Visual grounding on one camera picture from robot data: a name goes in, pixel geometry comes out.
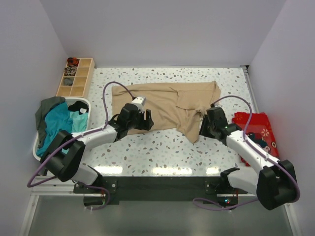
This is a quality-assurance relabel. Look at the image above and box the beige t shirt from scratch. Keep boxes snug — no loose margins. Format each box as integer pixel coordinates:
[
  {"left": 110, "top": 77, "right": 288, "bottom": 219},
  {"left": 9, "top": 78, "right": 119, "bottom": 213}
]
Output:
[{"left": 112, "top": 81, "right": 221, "bottom": 143}]

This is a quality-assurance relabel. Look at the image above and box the wooden compartment organizer box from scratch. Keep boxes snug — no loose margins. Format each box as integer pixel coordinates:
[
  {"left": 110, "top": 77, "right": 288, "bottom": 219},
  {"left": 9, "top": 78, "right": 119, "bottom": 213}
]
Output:
[{"left": 56, "top": 58, "right": 95, "bottom": 98}]

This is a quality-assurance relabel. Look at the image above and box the dark patterned item in organizer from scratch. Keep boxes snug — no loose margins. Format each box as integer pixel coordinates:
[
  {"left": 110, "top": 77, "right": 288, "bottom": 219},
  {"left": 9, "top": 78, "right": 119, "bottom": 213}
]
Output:
[{"left": 64, "top": 66, "right": 77, "bottom": 76}]

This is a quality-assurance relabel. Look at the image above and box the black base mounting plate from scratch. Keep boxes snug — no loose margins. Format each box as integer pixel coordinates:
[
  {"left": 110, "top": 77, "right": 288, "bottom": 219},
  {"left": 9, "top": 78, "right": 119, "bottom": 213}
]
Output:
[{"left": 73, "top": 177, "right": 244, "bottom": 207}]

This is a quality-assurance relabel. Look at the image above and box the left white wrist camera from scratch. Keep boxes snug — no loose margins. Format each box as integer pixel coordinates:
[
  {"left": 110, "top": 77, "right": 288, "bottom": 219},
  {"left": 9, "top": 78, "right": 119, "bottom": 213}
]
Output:
[{"left": 131, "top": 96, "right": 146, "bottom": 111}]

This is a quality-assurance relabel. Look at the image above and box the dark grey t shirt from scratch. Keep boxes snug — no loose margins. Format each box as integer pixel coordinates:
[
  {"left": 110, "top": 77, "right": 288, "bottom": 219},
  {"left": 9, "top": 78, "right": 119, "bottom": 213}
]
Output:
[{"left": 35, "top": 96, "right": 65, "bottom": 148}]

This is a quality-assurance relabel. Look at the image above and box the aluminium rail frame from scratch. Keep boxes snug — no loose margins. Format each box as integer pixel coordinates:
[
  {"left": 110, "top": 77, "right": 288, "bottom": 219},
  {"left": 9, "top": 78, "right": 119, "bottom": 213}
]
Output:
[{"left": 19, "top": 172, "right": 295, "bottom": 236}]

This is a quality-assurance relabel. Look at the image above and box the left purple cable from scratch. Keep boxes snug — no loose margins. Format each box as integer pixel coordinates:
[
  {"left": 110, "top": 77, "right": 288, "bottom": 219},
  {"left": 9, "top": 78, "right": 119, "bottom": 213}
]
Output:
[{"left": 27, "top": 81, "right": 138, "bottom": 212}]

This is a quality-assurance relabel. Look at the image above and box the orange black item in organizer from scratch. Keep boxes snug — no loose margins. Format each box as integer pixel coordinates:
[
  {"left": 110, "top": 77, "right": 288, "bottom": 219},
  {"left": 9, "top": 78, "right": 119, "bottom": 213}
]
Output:
[{"left": 67, "top": 58, "right": 79, "bottom": 67}]

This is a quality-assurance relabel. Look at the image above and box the grey item in organizer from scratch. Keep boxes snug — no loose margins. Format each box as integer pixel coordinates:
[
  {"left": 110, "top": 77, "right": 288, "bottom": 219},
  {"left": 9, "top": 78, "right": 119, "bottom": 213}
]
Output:
[{"left": 62, "top": 77, "right": 74, "bottom": 86}]

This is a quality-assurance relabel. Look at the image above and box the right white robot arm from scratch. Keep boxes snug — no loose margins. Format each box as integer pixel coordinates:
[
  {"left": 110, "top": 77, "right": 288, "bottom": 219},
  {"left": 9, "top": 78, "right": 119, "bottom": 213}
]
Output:
[{"left": 199, "top": 106, "right": 300, "bottom": 210}]

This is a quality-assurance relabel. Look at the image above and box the light mint t shirt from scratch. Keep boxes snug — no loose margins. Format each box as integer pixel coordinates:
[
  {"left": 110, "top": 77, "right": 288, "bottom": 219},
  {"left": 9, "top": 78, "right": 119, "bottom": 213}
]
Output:
[{"left": 70, "top": 112, "right": 88, "bottom": 133}]

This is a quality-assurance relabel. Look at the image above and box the white laundry basket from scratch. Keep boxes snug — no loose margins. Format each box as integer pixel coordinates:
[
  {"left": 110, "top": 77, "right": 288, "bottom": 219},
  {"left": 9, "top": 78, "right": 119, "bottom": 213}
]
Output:
[{"left": 32, "top": 96, "right": 91, "bottom": 160}]

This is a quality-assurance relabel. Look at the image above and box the teal blue t shirt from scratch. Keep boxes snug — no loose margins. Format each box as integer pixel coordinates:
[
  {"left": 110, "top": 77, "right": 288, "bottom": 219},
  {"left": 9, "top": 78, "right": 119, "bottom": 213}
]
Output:
[{"left": 35, "top": 102, "right": 72, "bottom": 157}]

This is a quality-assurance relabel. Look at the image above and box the red cartoon folded t shirt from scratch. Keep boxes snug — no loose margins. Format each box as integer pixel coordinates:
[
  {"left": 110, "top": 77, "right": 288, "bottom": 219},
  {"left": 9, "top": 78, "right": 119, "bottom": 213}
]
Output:
[{"left": 232, "top": 112, "right": 279, "bottom": 158}]

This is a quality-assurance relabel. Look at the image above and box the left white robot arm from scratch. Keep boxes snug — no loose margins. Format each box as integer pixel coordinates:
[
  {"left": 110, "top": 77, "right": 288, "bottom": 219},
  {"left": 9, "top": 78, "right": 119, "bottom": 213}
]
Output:
[{"left": 40, "top": 103, "right": 154, "bottom": 193}]

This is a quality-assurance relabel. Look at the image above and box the black garment with white tag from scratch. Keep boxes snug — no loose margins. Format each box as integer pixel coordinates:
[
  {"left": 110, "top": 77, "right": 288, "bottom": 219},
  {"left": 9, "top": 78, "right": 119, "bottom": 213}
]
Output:
[{"left": 68, "top": 101, "right": 89, "bottom": 115}]

